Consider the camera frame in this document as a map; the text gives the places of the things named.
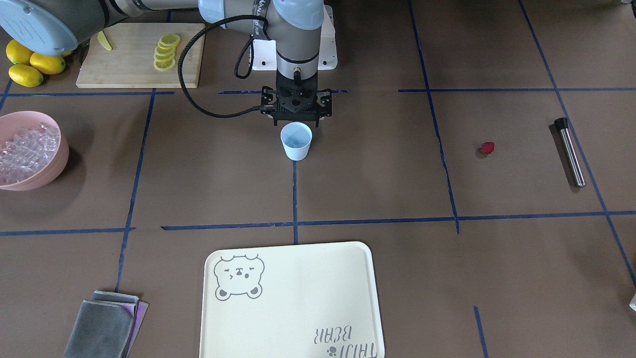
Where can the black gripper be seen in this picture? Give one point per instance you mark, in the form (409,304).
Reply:
(268,100)

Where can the clear ice cube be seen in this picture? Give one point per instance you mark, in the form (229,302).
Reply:
(296,144)

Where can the red strawberry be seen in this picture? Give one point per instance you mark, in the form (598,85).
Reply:
(487,148)

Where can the striped metal muddler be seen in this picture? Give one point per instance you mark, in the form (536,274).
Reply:
(562,126)

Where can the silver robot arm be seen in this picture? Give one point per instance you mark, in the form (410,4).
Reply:
(52,27)

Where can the light blue cup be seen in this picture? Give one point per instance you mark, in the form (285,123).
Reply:
(296,138)

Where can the pile of ice cubes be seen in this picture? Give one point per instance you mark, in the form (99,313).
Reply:
(28,152)

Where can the white pillar with base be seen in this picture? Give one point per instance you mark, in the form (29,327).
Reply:
(299,45)

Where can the lemon slices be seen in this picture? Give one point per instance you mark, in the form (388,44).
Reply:
(164,57)

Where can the wooden cutting board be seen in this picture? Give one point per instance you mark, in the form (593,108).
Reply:
(129,65)

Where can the cream bear tray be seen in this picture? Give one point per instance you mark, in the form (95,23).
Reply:
(299,301)

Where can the yellow-green plastic knife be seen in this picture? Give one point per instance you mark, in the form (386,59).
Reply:
(103,41)

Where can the yellow lemon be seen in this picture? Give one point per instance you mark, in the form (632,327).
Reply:
(25,75)
(18,53)
(46,64)

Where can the pink bowl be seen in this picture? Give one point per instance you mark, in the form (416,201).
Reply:
(29,119)

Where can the grey folded cloth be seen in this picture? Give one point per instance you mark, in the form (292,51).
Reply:
(107,326)

